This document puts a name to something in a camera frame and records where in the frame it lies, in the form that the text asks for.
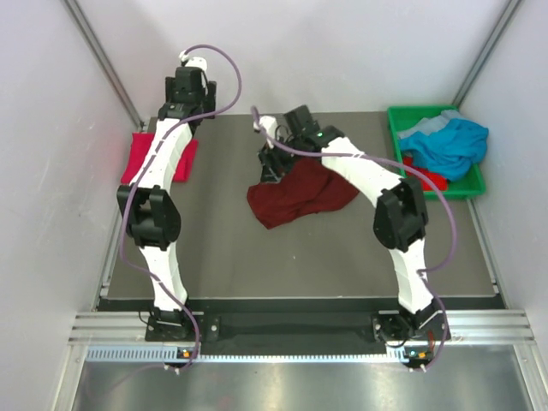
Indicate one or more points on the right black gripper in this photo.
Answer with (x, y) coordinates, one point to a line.
(271, 164)

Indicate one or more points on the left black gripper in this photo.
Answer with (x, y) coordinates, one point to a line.
(207, 96)

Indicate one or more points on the dark maroon t-shirt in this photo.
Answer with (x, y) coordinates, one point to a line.
(309, 188)

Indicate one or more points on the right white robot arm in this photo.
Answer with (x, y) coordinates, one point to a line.
(400, 217)

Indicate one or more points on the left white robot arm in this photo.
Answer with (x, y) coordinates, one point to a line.
(153, 221)

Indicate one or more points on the folded bright red t-shirt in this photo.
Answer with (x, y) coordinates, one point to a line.
(141, 143)

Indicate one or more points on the grey t-shirt in bin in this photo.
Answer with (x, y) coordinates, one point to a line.
(428, 126)

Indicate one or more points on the red t-shirt in bin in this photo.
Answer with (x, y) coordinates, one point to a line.
(439, 181)

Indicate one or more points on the blue t-shirt in bin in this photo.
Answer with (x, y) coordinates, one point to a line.
(450, 152)

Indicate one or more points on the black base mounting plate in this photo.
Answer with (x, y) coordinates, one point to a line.
(378, 326)

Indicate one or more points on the green plastic bin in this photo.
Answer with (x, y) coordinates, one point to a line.
(403, 117)

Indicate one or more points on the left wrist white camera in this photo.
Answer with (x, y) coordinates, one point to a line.
(192, 62)

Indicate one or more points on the wrist white camera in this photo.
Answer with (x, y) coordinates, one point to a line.
(192, 62)
(268, 123)

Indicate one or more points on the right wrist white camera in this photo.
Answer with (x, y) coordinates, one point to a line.
(268, 123)

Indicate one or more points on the left aluminium corner post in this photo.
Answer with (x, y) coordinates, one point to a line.
(84, 26)

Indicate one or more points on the aluminium corner post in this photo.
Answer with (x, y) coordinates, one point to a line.
(84, 26)
(509, 11)

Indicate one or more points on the grey slotted cable duct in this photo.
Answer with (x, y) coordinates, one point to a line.
(174, 354)

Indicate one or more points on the aluminium front rail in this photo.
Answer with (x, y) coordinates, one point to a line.
(475, 327)

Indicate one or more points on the right aluminium corner post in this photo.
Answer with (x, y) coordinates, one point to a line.
(509, 11)

